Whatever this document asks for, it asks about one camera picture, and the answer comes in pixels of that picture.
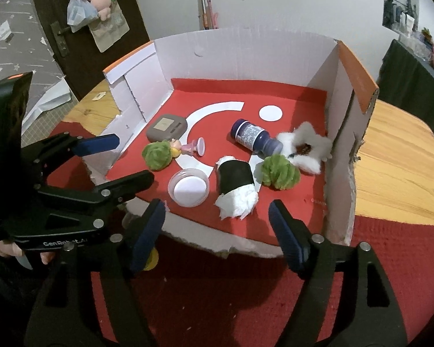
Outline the red knitted mat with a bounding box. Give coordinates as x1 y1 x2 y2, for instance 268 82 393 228
52 117 434 347

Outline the small pink yellow doll toy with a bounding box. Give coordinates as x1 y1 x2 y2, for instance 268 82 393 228
170 137 207 158

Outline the white ball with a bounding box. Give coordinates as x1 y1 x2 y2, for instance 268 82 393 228
215 156 260 221

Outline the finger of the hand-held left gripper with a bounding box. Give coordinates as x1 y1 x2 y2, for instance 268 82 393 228
22 134 121 185
34 170 154 228

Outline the white fluffy scrunchie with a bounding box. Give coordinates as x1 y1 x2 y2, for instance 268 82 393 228
277 122 334 175

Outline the dark grey covered table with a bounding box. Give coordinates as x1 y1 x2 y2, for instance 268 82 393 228
378 38 434 141

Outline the metal door handle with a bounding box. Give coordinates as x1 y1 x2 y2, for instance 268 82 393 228
50 22 71 58

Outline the dark blue bottle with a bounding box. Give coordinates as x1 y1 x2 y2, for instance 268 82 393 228
231 118 284 160

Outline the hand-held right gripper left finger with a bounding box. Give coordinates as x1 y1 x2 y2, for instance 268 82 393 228
25 199 167 347

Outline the small yellow round object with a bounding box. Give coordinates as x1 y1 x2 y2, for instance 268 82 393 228
145 248 160 272

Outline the grey square case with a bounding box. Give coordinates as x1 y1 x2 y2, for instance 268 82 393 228
146 115 189 142

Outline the beige hanging pouch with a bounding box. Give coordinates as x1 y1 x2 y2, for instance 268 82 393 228
90 2 130 53

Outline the clear round plastic container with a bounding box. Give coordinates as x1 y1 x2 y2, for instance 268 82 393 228
167 168 210 208

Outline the pale pink plush toy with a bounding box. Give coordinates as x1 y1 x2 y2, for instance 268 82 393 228
90 0 113 20

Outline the orange cardboard box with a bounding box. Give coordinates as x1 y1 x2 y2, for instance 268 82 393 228
83 25 380 259

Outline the person's left hand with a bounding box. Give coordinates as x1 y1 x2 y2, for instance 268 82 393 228
0 240 56 266

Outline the white paper sheet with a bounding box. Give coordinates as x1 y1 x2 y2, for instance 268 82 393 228
22 77 73 127

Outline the grey pole with orange grip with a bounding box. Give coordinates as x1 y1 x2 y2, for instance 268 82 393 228
196 0 211 29

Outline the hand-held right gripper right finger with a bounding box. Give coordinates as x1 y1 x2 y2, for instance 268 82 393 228
268 200 409 347

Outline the clear plastic bag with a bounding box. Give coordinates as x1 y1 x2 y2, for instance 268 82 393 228
67 0 99 33

